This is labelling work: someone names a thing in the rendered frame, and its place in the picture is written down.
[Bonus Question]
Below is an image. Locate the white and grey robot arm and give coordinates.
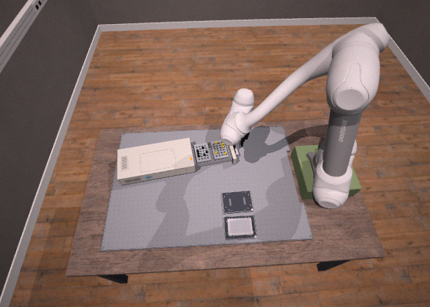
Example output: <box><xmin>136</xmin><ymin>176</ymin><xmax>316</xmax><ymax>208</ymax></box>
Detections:
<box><xmin>220</xmin><ymin>23</ymin><xmax>390</xmax><ymax>209</ymax></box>

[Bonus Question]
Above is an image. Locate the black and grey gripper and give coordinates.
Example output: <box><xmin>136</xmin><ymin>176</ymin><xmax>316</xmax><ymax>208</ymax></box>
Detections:
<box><xmin>241</xmin><ymin>132</ymin><xmax>250</xmax><ymax>147</ymax></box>

